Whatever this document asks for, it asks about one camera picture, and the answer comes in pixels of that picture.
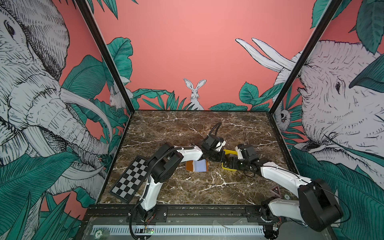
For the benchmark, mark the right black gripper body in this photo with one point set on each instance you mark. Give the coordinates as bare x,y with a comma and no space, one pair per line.
240,164

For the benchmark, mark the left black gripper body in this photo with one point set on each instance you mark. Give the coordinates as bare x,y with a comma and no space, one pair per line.
216,156

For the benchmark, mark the brown leather card holder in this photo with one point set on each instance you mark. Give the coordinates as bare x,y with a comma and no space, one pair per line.
197,166

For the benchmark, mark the yellow plastic card tray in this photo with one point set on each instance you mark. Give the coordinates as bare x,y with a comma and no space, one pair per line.
228,162

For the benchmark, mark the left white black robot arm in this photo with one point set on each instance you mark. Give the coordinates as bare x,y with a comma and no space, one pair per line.
164,163

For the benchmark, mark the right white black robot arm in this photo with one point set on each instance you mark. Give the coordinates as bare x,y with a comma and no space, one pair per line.
316,205

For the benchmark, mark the red warning triangle sticker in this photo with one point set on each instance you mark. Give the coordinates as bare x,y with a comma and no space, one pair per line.
276,191

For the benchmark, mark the checkerboard calibration tag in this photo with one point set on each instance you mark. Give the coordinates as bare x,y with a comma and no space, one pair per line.
131,180

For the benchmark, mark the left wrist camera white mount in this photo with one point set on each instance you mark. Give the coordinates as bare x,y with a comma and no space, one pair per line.
220,145

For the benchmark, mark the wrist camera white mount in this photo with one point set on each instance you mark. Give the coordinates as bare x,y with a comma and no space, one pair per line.
239,153
220,145

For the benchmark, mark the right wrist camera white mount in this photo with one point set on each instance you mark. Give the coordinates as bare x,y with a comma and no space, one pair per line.
239,153

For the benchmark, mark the black front mounting rail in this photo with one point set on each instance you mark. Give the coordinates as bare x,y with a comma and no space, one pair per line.
162,213

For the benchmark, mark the white slotted cable duct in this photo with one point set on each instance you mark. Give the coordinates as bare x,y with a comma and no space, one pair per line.
167,230

